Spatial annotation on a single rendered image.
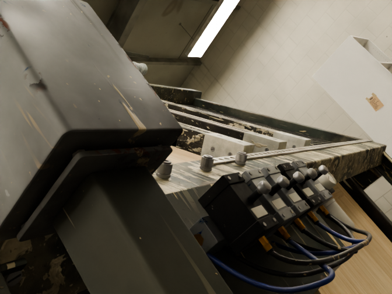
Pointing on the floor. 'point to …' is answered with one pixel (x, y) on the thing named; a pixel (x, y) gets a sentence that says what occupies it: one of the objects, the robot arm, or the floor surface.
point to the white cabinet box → (361, 86)
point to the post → (133, 238)
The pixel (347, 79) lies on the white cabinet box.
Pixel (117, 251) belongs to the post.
